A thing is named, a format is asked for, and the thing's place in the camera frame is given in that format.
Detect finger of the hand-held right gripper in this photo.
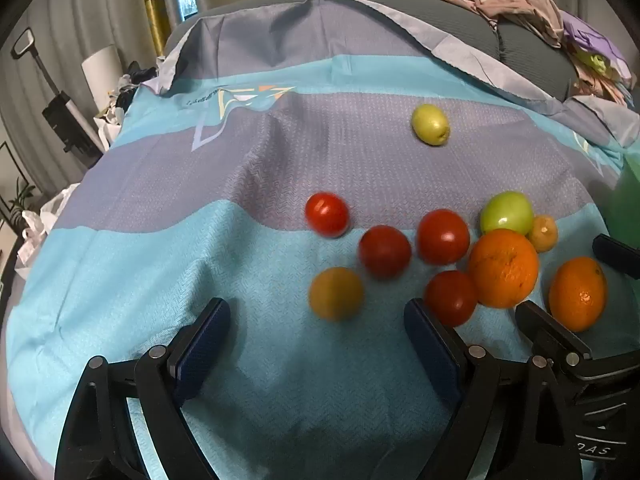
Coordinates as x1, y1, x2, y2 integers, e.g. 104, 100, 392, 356
515, 301, 593, 376
592, 234, 640, 281

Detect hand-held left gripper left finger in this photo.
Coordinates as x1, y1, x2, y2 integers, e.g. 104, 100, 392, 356
54, 297, 232, 480

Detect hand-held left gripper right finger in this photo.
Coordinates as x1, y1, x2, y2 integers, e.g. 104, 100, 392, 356
404, 298, 583, 480

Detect red tomato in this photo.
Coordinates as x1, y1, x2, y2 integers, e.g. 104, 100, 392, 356
417, 209, 471, 265
305, 192, 350, 237
358, 225, 413, 279
424, 270, 478, 327

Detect green bowl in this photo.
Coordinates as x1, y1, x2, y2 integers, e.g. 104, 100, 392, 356
602, 152, 640, 248

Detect large orange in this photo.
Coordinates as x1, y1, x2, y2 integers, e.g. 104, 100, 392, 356
467, 229, 540, 309

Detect small orange-yellow fruit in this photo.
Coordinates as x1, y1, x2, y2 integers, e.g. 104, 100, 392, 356
527, 214, 559, 253

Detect blue and grey printed blanket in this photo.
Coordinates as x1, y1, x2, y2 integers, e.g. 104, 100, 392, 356
5, 0, 640, 480

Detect yellow-orange round fruit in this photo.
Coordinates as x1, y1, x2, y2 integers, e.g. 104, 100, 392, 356
308, 267, 365, 322

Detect green round fruit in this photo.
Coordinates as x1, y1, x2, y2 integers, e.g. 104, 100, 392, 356
480, 190, 535, 237

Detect pink patterned cloth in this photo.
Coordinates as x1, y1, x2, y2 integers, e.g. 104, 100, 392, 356
572, 52, 637, 107

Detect white plastic bag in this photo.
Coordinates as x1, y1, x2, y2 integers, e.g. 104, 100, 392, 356
16, 185, 78, 267

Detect yellow-green oval fruit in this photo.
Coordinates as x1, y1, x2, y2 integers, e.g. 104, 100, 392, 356
411, 103, 451, 147

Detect purple cloth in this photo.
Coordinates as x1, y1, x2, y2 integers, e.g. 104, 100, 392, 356
561, 9, 637, 92

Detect green potted plant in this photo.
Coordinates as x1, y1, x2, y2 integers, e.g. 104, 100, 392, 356
0, 180, 37, 228

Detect pile of bags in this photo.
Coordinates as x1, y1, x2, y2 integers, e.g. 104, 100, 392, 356
94, 56, 168, 153

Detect black stick vacuum cleaner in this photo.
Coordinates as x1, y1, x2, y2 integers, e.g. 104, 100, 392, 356
11, 29, 102, 167

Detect pink crumpled cloth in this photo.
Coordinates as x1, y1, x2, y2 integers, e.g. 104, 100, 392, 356
409, 0, 567, 49

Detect grey sofa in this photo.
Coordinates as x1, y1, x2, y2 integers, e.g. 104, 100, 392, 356
165, 0, 576, 103

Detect yellow patterned curtain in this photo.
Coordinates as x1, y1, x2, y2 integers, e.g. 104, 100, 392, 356
139, 0, 313, 57

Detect black picture frame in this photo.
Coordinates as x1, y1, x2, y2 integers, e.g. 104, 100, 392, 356
0, 141, 29, 216

